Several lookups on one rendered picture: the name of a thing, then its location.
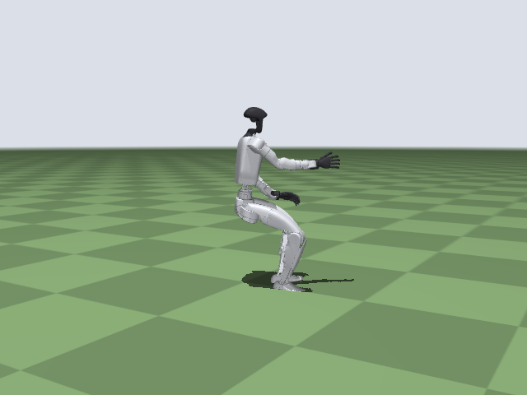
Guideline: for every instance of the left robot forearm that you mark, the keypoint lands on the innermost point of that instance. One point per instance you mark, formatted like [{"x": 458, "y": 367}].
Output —
[{"x": 265, "y": 189}]

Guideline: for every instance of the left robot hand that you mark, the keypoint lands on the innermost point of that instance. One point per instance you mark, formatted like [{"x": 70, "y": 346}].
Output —
[{"x": 286, "y": 196}]

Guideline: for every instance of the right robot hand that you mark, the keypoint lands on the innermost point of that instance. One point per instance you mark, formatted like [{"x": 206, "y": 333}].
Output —
[{"x": 325, "y": 162}]

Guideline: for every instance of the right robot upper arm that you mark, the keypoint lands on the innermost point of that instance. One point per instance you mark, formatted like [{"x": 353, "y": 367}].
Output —
[{"x": 259, "y": 146}]

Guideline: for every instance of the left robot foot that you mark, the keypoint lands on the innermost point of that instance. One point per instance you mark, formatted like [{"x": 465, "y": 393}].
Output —
[{"x": 276, "y": 277}]

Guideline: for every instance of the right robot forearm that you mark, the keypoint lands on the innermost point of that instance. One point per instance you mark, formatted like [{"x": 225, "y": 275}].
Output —
[{"x": 297, "y": 164}]

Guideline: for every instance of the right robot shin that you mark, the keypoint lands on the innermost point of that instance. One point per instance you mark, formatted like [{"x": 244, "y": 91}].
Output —
[{"x": 292, "y": 255}]

